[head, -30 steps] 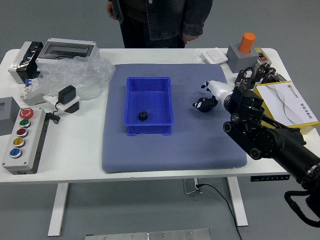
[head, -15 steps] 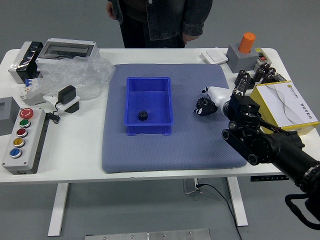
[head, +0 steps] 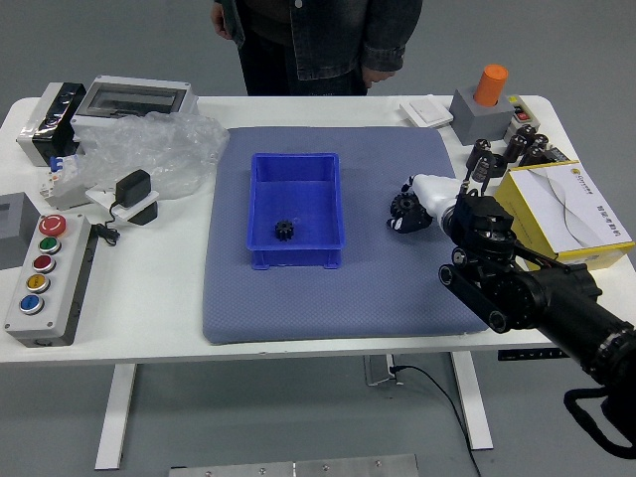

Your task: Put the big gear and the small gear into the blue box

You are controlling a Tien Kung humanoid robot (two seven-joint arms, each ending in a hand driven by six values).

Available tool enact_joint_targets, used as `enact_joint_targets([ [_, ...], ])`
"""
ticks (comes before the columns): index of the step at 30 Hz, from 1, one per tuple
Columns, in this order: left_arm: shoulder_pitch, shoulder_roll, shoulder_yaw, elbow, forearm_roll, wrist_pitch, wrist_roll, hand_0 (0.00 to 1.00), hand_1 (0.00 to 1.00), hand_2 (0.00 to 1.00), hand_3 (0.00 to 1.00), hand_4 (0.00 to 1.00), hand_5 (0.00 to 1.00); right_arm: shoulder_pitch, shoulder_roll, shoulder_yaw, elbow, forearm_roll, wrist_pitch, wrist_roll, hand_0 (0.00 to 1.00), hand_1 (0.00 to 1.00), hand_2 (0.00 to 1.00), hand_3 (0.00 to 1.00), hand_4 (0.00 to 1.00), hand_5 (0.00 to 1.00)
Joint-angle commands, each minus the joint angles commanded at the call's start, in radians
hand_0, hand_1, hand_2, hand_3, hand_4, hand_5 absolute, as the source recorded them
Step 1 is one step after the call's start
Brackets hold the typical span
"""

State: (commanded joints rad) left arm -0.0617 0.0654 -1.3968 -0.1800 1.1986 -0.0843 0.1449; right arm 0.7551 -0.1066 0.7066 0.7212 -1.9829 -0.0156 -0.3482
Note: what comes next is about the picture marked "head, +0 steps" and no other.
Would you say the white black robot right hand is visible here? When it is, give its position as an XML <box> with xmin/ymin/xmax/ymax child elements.
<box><xmin>387</xmin><ymin>173</ymin><xmax>461</xmax><ymax>235</ymax></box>

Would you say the person's right hand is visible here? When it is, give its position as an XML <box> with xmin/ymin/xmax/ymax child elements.
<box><xmin>209</xmin><ymin>2</ymin><xmax>229</xmax><ymax>38</ymax></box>

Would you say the grey square box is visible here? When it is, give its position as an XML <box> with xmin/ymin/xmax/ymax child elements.
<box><xmin>0</xmin><ymin>192</ymin><xmax>41</xmax><ymax>270</ymax></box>

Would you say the black desk height controller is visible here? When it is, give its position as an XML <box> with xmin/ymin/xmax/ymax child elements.
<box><xmin>498</xmin><ymin>349</ymin><xmax>572</xmax><ymax>362</ymax></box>

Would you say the white table leg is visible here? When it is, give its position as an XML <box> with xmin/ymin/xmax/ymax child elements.
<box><xmin>449</xmin><ymin>351</ymin><xmax>496</xmax><ymax>451</ymax></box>
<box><xmin>93</xmin><ymin>364</ymin><xmax>138</xmax><ymax>471</ymax></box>

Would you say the big black gear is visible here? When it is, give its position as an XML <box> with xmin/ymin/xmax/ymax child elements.
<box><xmin>391</xmin><ymin>193</ymin><xmax>423</xmax><ymax>219</ymax></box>

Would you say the white switch box red button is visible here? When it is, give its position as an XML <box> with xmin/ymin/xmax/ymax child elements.
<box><xmin>504</xmin><ymin>94</ymin><xmax>537</xmax><ymax>138</ymax></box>

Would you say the grey under-desk control box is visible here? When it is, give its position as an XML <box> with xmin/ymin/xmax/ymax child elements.
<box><xmin>364</xmin><ymin>355</ymin><xmax>403</xmax><ymax>388</ymax></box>

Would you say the clear plastic bag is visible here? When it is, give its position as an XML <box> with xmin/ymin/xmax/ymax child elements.
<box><xmin>74</xmin><ymin>111</ymin><xmax>231</xmax><ymax>200</ymax></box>

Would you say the grey-blue mat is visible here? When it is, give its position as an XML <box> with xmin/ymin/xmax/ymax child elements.
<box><xmin>201</xmin><ymin>126</ymin><xmax>493</xmax><ymax>346</ymax></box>

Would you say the blue plastic box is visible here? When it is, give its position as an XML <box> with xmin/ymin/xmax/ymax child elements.
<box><xmin>246</xmin><ymin>152</ymin><xmax>348</xmax><ymax>272</ymax></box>

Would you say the white wall switch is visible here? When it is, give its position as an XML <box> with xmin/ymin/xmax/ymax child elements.
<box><xmin>399</xmin><ymin>97</ymin><xmax>454</xmax><ymax>129</ymax></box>

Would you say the orange cylinder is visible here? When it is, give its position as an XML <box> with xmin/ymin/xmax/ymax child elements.
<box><xmin>472</xmin><ymin>64</ymin><xmax>510</xmax><ymax>105</ymax></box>

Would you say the black and white enclosure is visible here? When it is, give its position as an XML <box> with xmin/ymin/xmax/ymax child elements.
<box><xmin>16</xmin><ymin>81</ymin><xmax>88</xmax><ymax>168</ymax></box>

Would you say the black power adapter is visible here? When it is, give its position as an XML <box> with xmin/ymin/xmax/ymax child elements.
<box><xmin>114</xmin><ymin>169</ymin><xmax>153</xmax><ymax>208</ymax></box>

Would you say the yellow white cardboard box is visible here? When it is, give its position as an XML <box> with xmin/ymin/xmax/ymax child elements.
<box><xmin>494</xmin><ymin>159</ymin><xmax>636</xmax><ymax>271</ymax></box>

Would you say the person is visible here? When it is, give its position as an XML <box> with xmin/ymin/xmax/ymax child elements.
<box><xmin>208</xmin><ymin>0</ymin><xmax>424</xmax><ymax>97</ymax></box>

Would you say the grey distribution box clear lid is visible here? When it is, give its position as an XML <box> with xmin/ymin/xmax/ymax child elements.
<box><xmin>72</xmin><ymin>75</ymin><xmax>201</xmax><ymax>131</ymax></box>

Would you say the grey five-button control box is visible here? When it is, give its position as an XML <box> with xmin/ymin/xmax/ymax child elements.
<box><xmin>3</xmin><ymin>214</ymin><xmax>95</xmax><ymax>348</ymax></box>

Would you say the grey metal plate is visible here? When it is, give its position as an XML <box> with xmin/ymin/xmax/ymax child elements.
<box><xmin>168</xmin><ymin>454</ymin><xmax>419</xmax><ymax>477</ymax></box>

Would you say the white circuit breaker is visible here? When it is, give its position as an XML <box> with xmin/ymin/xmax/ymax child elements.
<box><xmin>39</xmin><ymin>153</ymin><xmax>88</xmax><ymax>213</ymax></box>

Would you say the black power cable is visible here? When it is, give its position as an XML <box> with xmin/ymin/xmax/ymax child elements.
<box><xmin>391</xmin><ymin>365</ymin><xmax>482</xmax><ymax>477</ymax></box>

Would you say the black adapter cord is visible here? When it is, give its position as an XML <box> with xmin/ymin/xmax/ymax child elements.
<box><xmin>91</xmin><ymin>201</ymin><xmax>123</xmax><ymax>247</ymax></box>

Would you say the white adapter stand plate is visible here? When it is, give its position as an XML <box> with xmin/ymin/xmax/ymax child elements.
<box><xmin>84</xmin><ymin>186</ymin><xmax>161</xmax><ymax>228</ymax></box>

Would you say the grey block holder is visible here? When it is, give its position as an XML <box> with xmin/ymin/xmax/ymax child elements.
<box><xmin>450</xmin><ymin>87</ymin><xmax>516</xmax><ymax>146</ymax></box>

